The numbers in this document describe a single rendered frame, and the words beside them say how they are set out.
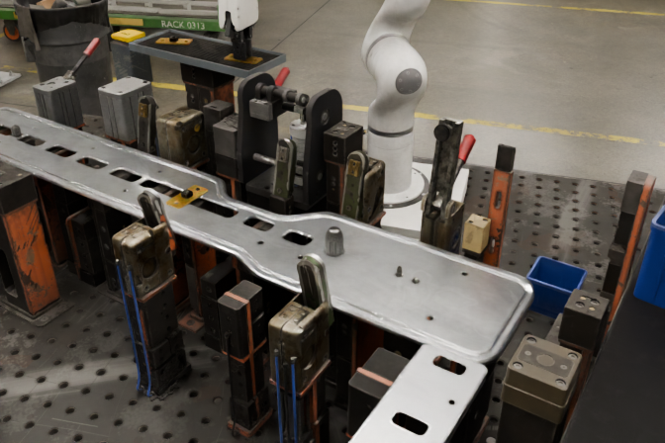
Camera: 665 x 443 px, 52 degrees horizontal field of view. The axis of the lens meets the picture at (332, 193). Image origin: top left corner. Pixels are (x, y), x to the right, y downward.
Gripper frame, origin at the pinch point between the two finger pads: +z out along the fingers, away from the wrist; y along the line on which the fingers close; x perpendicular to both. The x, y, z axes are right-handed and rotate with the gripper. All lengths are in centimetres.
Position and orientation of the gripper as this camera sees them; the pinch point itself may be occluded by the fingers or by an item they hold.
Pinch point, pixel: (241, 48)
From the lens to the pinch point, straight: 158.6
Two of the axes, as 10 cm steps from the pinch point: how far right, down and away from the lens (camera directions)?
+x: 9.2, 2.0, -3.4
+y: -4.0, 4.6, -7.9
